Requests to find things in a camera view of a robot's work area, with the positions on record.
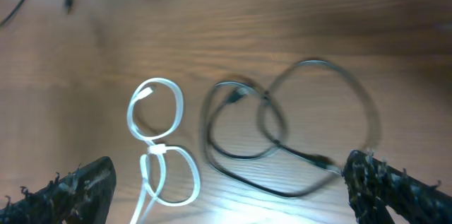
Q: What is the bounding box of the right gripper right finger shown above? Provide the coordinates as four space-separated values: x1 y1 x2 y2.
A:
343 150 451 224

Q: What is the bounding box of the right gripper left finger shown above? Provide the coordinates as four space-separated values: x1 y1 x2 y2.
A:
1 156 117 224

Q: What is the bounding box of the white USB cable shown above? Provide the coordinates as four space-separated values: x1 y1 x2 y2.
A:
126 76 202 224

